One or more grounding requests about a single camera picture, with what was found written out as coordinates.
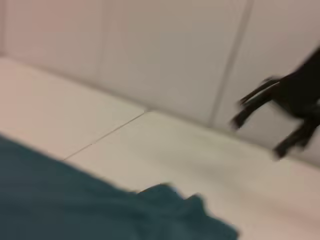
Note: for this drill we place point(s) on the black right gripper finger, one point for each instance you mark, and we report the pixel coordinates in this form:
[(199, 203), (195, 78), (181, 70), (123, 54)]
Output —
[(292, 142), (252, 107)]

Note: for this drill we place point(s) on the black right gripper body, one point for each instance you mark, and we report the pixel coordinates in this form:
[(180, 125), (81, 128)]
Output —
[(302, 95)]

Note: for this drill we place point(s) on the teal blue shirt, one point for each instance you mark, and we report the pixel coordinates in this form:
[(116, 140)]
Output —
[(75, 200)]

